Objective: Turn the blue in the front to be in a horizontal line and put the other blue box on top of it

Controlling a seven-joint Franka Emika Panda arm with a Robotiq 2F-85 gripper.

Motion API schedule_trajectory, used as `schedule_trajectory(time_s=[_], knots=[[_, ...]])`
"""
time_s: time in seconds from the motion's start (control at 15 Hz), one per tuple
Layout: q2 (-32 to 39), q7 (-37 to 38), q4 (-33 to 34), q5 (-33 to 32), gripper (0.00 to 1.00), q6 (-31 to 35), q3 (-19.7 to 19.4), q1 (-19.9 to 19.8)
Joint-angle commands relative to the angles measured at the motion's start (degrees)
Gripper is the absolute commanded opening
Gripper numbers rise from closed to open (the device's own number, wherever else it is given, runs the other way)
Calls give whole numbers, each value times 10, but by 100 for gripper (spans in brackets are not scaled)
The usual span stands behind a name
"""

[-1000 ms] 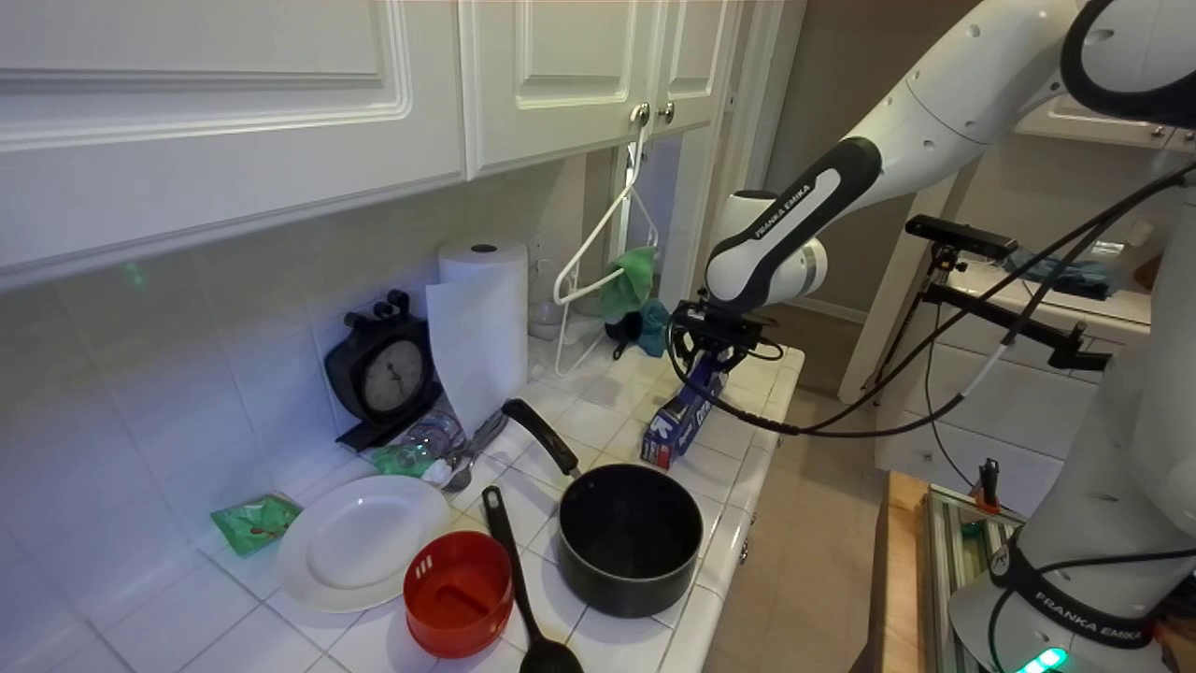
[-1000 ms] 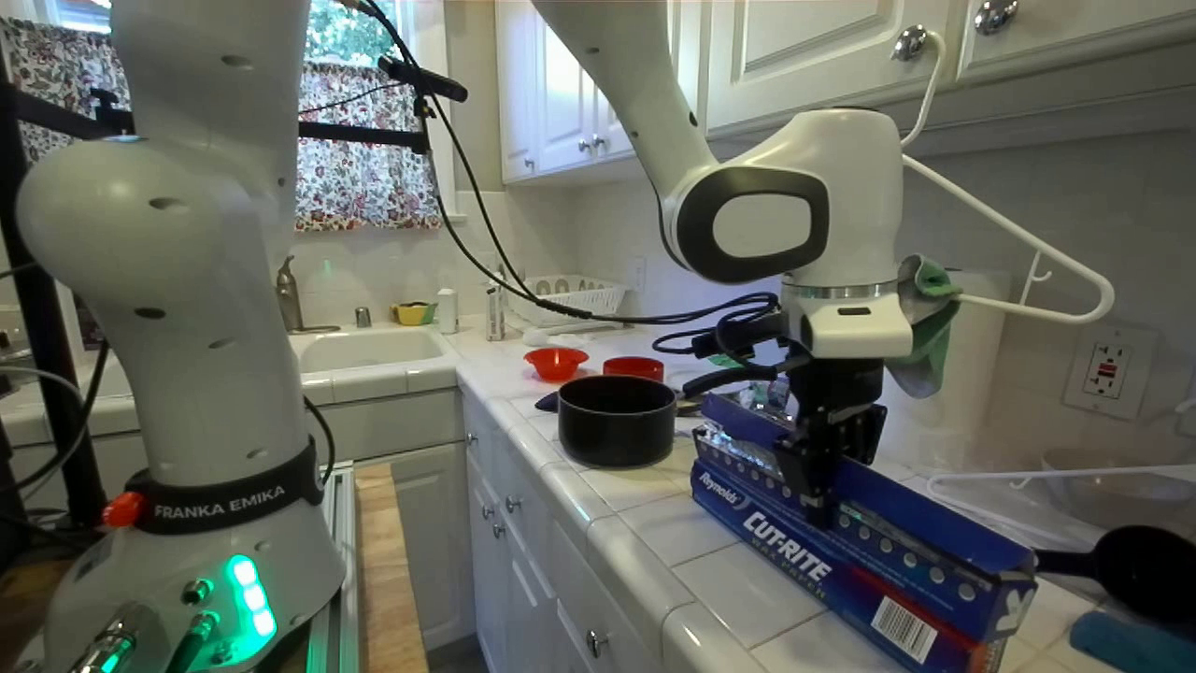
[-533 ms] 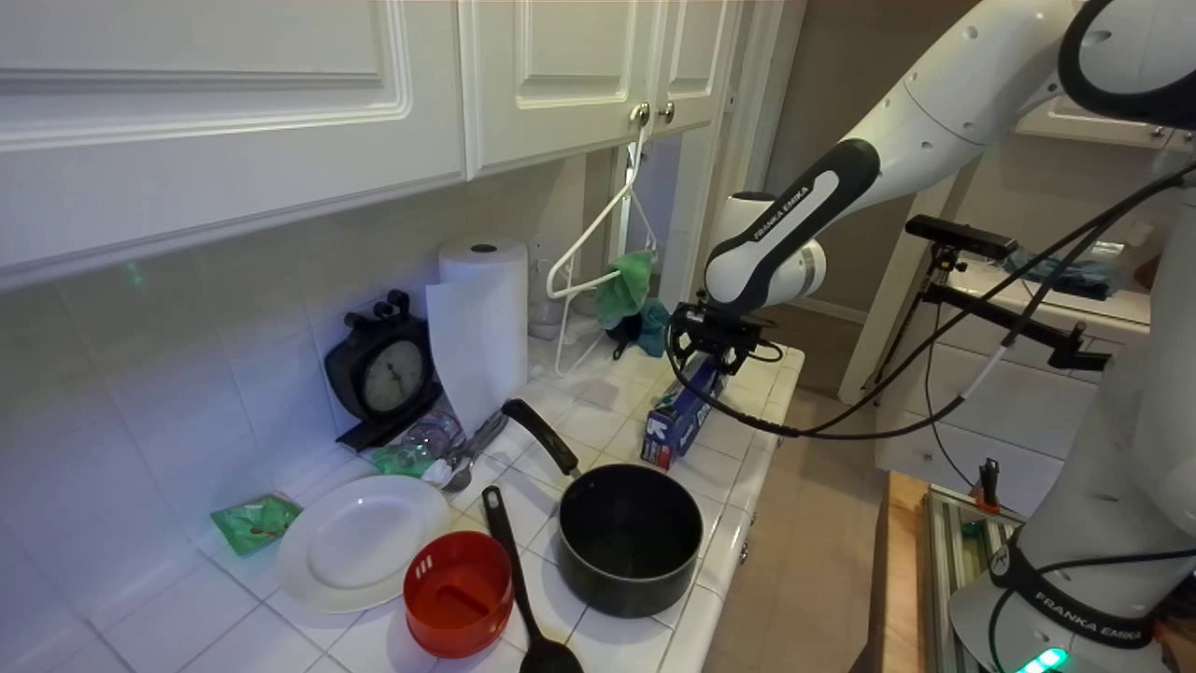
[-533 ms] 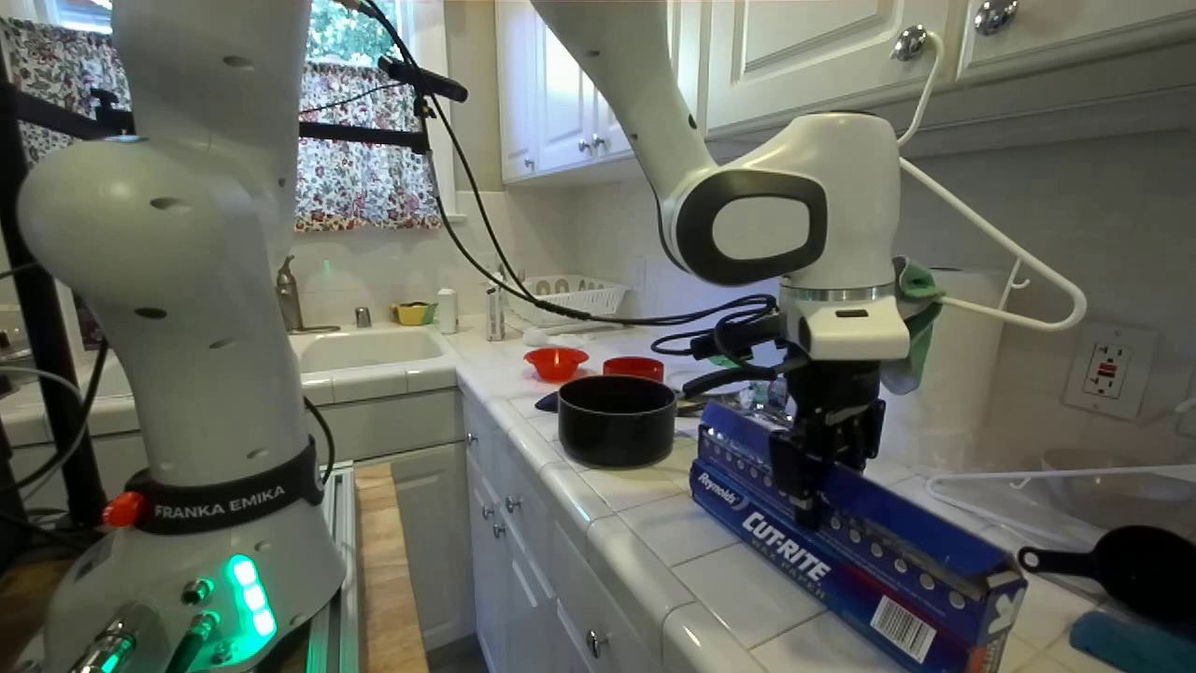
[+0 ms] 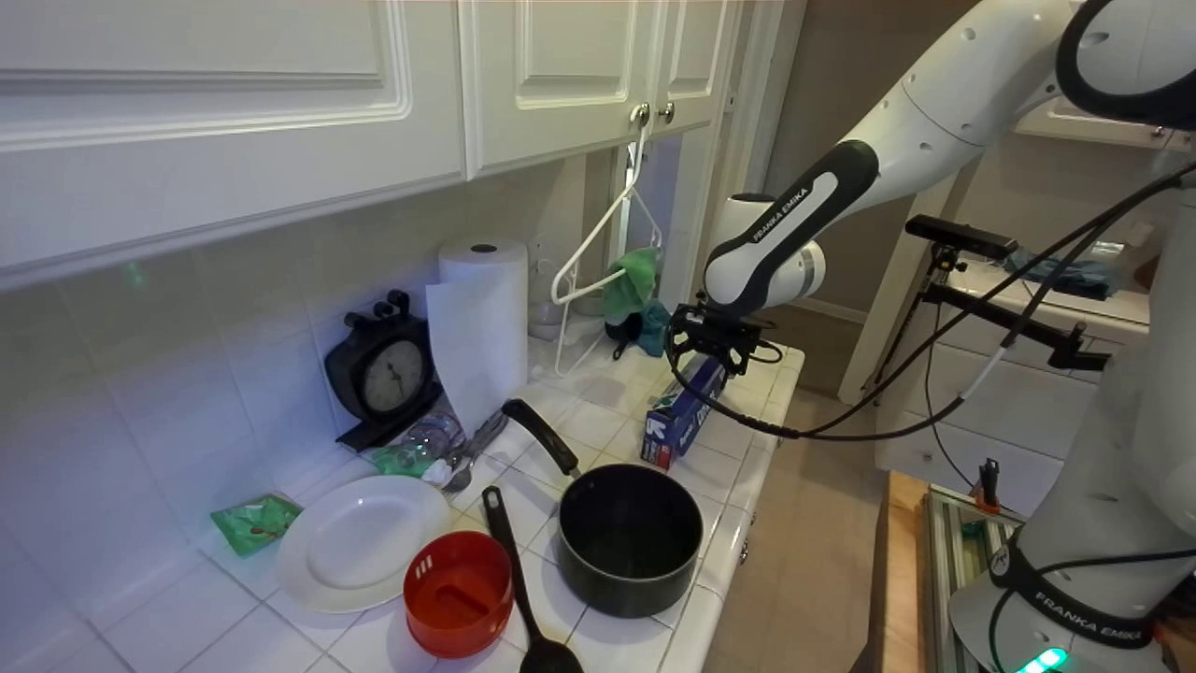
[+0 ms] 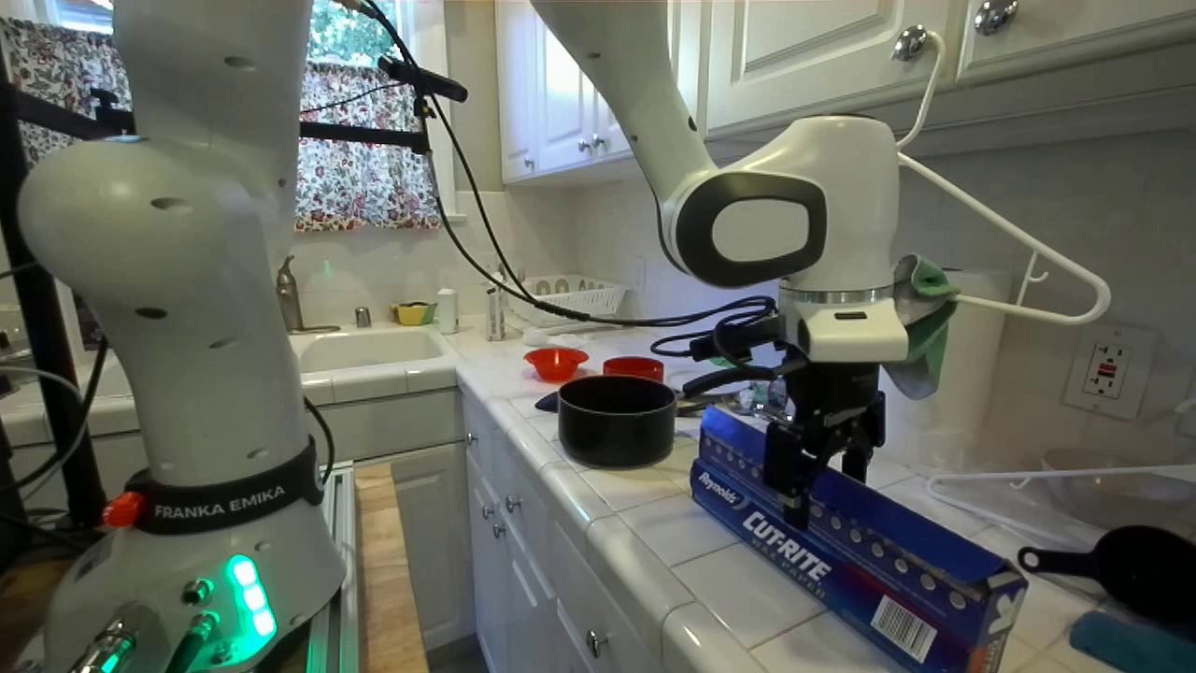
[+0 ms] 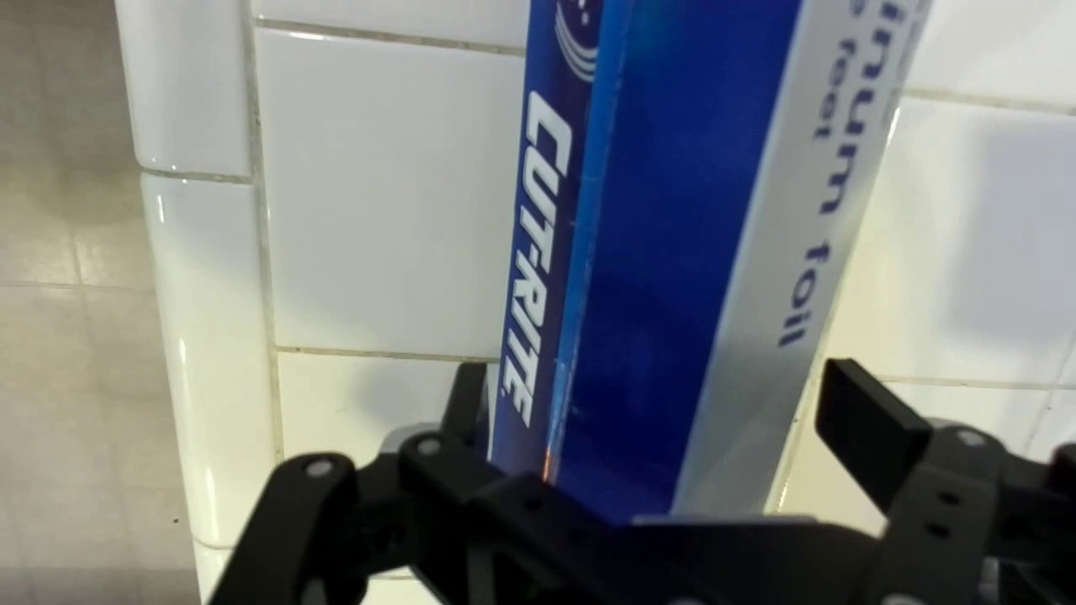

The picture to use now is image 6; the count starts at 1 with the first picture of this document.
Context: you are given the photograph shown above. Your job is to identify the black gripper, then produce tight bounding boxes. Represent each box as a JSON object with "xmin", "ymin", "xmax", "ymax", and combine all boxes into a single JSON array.
[{"xmin": 759, "ymin": 359, "xmax": 889, "ymax": 531}]

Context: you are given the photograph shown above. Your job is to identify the dark blue dotted foil box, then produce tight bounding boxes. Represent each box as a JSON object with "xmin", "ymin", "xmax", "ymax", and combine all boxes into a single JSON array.
[{"xmin": 694, "ymin": 404, "xmax": 1030, "ymax": 629}]

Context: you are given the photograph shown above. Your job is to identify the black cooking pot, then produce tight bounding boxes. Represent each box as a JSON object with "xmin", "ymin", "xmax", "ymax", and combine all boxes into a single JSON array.
[{"xmin": 534, "ymin": 376, "xmax": 739, "ymax": 473}]

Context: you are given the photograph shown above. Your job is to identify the red bowl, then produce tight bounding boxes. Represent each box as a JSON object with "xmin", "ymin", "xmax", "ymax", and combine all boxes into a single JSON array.
[{"xmin": 600, "ymin": 351, "xmax": 670, "ymax": 384}]

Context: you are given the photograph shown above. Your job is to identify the red measuring cup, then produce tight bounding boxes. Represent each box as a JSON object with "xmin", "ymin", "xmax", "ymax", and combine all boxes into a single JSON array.
[{"xmin": 522, "ymin": 344, "xmax": 590, "ymax": 384}]

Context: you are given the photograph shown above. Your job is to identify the white lower cabinets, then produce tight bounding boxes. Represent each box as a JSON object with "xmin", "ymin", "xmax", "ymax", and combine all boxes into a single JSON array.
[{"xmin": 303, "ymin": 384, "xmax": 664, "ymax": 673}]

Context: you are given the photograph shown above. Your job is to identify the white cabinets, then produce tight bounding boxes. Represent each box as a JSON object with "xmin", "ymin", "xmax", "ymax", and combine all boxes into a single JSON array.
[
  {"xmin": 493, "ymin": 0, "xmax": 1196, "ymax": 182},
  {"xmin": 303, "ymin": 384, "xmax": 664, "ymax": 673}
]

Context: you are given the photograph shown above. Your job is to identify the teal towel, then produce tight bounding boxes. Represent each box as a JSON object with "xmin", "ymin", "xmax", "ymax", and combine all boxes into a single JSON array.
[{"xmin": 1066, "ymin": 607, "xmax": 1196, "ymax": 673}]

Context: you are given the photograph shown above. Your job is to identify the clear bottle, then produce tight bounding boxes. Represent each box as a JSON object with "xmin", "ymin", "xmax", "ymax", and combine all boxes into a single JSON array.
[{"xmin": 481, "ymin": 267, "xmax": 512, "ymax": 344}]

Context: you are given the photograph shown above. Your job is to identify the white upper cabinets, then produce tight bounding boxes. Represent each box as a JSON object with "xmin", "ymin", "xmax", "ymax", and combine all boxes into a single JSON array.
[{"xmin": 493, "ymin": 0, "xmax": 1196, "ymax": 182}]

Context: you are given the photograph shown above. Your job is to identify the white soap bottle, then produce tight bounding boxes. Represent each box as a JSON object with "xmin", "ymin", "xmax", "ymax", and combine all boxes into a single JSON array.
[{"xmin": 431, "ymin": 286, "xmax": 463, "ymax": 336}]

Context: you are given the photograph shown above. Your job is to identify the yellow green bowl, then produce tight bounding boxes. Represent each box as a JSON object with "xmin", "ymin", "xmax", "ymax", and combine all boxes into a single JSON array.
[{"xmin": 390, "ymin": 295, "xmax": 436, "ymax": 331}]

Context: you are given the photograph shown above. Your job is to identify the white kitchen sink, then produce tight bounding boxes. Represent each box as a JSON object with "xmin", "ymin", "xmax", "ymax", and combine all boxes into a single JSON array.
[{"xmin": 288, "ymin": 327, "xmax": 457, "ymax": 379}]

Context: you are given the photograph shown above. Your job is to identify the floral curtain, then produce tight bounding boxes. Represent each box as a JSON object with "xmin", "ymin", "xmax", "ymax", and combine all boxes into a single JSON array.
[{"xmin": 0, "ymin": 10, "xmax": 442, "ymax": 235}]

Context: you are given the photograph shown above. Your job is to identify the metal sink faucet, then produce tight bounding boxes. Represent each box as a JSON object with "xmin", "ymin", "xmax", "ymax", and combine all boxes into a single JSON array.
[{"xmin": 271, "ymin": 260, "xmax": 343, "ymax": 336}]

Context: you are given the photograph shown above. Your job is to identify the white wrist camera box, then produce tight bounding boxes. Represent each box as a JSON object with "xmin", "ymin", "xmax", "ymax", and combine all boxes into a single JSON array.
[{"xmin": 795, "ymin": 295, "xmax": 912, "ymax": 368}]

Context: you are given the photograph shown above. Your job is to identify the white wire hanger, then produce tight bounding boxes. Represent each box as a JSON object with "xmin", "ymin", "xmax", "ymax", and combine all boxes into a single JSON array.
[{"xmin": 892, "ymin": 22, "xmax": 1115, "ymax": 331}]

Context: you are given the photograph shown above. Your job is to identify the white wall outlet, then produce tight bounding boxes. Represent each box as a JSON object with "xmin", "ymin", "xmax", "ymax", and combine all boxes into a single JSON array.
[{"xmin": 1060, "ymin": 319, "xmax": 1166, "ymax": 424}]

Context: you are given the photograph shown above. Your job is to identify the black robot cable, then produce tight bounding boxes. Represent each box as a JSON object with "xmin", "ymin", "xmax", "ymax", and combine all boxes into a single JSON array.
[{"xmin": 347, "ymin": 0, "xmax": 798, "ymax": 379}]

